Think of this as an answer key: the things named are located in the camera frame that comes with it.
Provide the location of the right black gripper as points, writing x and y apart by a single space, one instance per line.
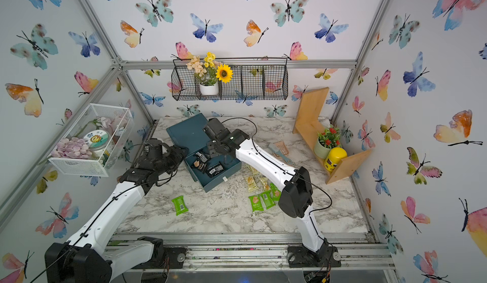
210 145

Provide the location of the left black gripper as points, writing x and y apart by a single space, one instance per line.
177 153

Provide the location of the teal top drawer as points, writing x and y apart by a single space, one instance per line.
231 165

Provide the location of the yellow cookie packet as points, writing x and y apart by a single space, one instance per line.
251 184
253 170
265 183

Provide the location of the green cookie packet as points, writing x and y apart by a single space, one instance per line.
256 204
275 193
267 199
180 205

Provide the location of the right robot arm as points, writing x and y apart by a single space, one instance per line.
294 184

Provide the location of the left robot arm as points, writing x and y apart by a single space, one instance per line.
83 259

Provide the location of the teal drawer cabinet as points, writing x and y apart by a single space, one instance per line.
191 135

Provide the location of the black cookie packet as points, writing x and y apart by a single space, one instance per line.
201 161
215 170

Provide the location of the teal brush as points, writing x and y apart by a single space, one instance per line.
280 150

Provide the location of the round green tin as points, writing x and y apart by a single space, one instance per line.
97 139

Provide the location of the white pot with flowers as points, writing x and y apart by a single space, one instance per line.
210 73

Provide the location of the pink artificial flowers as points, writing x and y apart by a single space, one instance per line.
74 148

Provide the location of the wooden zigzag shelf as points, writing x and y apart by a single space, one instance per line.
308 126

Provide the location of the green pot red flowers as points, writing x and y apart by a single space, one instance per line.
327 139

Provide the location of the yellow canister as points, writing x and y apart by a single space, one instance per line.
335 155

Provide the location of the black wire wall basket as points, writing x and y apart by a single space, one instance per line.
253 79

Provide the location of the white wire wall basket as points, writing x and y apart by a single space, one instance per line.
118 122

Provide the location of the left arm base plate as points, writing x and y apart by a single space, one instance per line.
169 258

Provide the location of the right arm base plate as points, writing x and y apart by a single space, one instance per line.
302 257

